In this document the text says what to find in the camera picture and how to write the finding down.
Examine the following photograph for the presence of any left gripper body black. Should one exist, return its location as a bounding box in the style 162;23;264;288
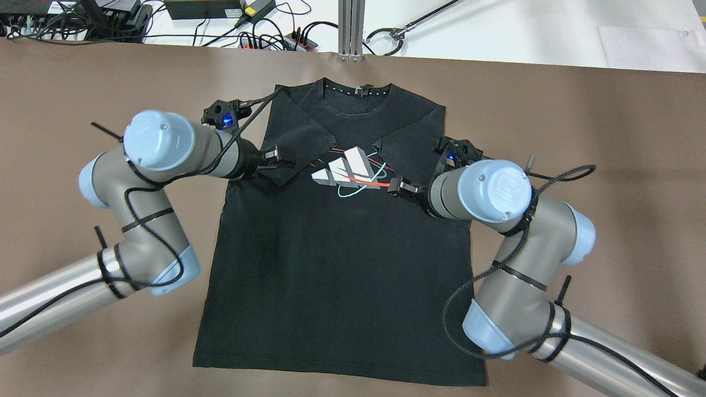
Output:
236;139;266;179

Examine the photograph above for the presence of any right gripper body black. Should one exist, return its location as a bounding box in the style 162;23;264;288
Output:
408;175;439;214

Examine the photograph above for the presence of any black t-shirt with logo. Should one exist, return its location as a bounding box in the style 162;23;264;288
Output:
192;78;487;387

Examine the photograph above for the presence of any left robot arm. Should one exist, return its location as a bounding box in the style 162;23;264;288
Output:
2;110;295;354

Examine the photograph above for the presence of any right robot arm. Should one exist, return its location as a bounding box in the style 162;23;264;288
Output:
388;160;704;396

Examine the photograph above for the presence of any red power strip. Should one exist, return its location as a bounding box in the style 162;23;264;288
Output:
235;32;319;52

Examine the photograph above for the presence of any metal grabber tool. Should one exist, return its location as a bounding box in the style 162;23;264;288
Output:
363;1;463;56

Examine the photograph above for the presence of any black power adapter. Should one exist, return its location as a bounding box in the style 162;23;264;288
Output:
163;1;274;20

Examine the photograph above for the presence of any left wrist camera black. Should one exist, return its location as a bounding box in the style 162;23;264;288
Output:
201;100;254;133

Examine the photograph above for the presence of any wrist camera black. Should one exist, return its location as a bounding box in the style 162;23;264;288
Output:
434;136;484;168
201;100;254;133

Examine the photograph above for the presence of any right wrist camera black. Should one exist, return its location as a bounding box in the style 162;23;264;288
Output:
434;136;484;168

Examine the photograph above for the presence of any aluminium frame around table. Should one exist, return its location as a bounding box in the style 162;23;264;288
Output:
338;0;366;62

